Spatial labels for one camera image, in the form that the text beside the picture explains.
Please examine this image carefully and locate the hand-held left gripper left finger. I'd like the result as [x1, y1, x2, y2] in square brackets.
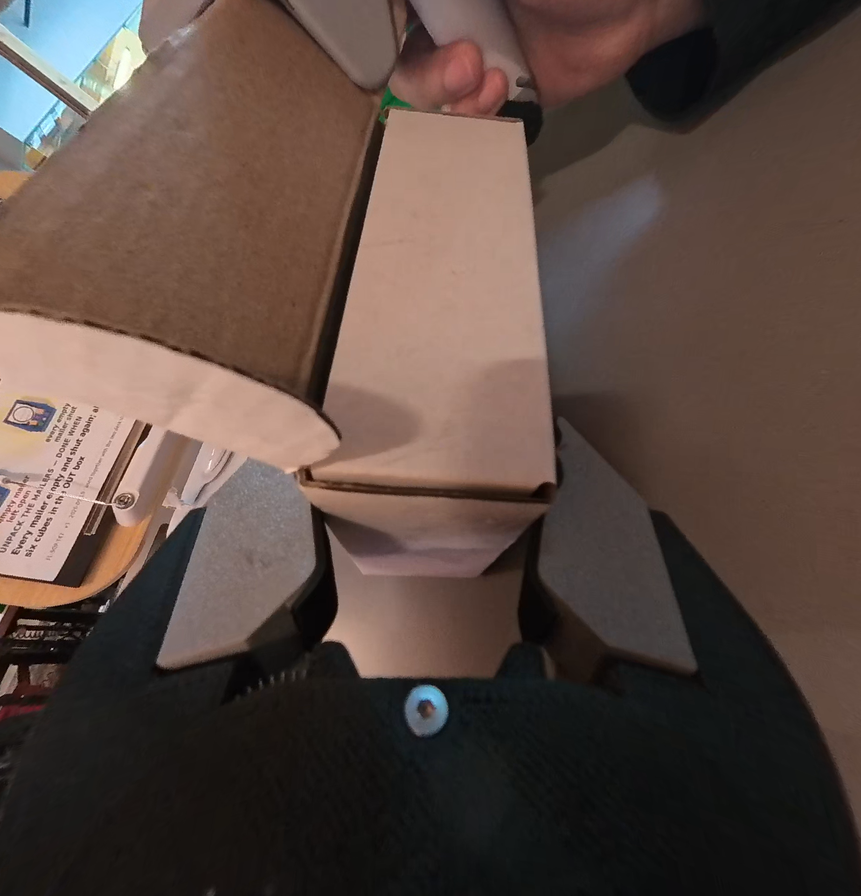
[155, 455, 339, 672]

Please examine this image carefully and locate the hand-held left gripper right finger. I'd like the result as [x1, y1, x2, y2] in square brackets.
[518, 416, 699, 683]

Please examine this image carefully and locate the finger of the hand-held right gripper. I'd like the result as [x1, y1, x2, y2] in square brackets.
[289, 0, 405, 91]

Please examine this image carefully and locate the white cardboard mailer box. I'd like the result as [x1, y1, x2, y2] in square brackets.
[0, 0, 561, 580]

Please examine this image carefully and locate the person's right forearm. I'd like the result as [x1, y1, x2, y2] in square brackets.
[625, 0, 861, 134]

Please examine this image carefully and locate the person's right hand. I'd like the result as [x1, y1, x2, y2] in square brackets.
[387, 0, 706, 119]

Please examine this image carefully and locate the instruction sheet on wooden stand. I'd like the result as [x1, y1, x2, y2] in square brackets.
[0, 171, 153, 611]

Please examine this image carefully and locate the printed instruction sheet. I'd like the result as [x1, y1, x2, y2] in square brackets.
[0, 371, 139, 583]

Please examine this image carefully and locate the dark metal rack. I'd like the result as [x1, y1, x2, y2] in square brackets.
[0, 602, 110, 743]

